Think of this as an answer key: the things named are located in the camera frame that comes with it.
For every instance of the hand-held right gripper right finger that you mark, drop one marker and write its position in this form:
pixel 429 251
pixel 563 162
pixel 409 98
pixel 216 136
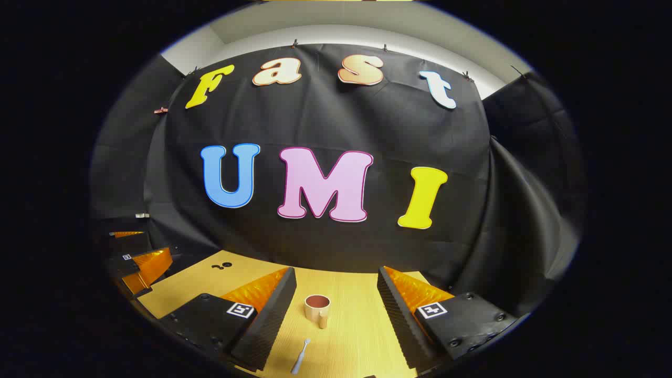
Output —
pixel 399 325

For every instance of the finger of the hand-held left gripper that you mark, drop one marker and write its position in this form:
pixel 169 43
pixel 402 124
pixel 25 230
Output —
pixel 126 244
pixel 152 265

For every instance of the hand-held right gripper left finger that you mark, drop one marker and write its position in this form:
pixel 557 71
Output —
pixel 268 320

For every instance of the grey toothbrush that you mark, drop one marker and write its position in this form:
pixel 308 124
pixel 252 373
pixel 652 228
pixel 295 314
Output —
pixel 299 359

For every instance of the wooden desktop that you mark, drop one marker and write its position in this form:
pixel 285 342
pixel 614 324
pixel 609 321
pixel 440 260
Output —
pixel 346 336

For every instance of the small red clip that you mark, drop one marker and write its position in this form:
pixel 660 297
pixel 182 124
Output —
pixel 160 110

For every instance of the black backdrop cloth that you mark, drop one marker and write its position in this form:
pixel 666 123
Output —
pixel 336 121

